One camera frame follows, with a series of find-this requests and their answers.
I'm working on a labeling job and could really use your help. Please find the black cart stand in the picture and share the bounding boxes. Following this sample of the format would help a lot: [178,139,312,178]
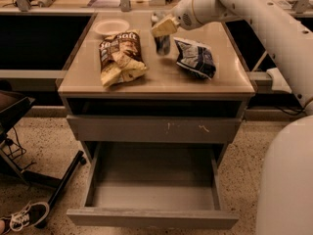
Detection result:
[0,90,87,229]

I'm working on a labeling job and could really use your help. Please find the open grey middle drawer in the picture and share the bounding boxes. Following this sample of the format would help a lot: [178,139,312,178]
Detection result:
[67,142,239,229]

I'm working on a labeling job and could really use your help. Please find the grey drawer cabinet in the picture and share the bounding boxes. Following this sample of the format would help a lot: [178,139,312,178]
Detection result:
[59,11,255,161]

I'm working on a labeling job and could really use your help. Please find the closed grey top drawer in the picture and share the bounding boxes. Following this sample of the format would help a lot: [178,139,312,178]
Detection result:
[67,116,241,143]

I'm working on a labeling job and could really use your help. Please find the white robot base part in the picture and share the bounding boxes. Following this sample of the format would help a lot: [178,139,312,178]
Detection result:
[266,68,291,94]

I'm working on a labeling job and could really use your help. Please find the silver blue redbull can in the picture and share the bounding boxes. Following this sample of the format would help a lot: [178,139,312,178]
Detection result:
[150,12,172,57]

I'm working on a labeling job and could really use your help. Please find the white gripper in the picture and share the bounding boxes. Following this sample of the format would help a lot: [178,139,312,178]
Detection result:
[151,0,200,37]

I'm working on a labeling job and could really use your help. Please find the black white sneaker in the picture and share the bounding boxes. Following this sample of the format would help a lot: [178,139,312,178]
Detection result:
[0,202,50,235]

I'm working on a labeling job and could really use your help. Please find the brown salt chip bag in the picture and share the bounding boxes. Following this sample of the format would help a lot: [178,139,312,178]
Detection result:
[99,29,148,87]

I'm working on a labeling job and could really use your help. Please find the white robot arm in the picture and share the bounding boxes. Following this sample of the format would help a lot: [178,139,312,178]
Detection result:
[152,0,313,235]

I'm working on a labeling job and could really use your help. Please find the blue chip bag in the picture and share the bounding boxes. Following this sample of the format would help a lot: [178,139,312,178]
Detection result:
[174,37,216,79]

